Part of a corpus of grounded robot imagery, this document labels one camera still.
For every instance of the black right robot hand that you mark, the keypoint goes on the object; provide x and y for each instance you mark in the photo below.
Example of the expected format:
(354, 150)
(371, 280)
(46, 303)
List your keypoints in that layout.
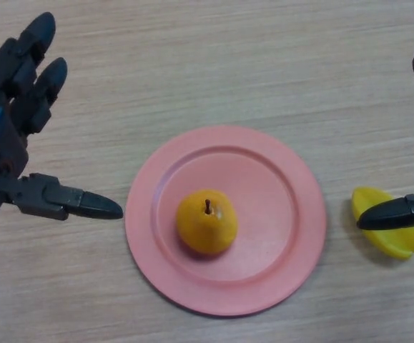
(389, 216)

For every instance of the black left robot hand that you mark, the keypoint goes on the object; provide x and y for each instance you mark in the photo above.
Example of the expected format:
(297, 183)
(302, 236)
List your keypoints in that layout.
(3, 135)

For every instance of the yellow pear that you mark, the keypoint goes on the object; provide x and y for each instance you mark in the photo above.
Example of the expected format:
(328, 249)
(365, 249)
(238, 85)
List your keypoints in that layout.
(206, 228)

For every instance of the pink round plate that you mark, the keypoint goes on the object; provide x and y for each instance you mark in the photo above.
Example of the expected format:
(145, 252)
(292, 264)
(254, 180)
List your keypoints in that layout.
(271, 221)

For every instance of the yellow starfruit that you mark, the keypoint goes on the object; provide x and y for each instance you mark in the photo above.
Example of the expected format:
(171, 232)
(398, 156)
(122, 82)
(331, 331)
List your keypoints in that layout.
(367, 200)

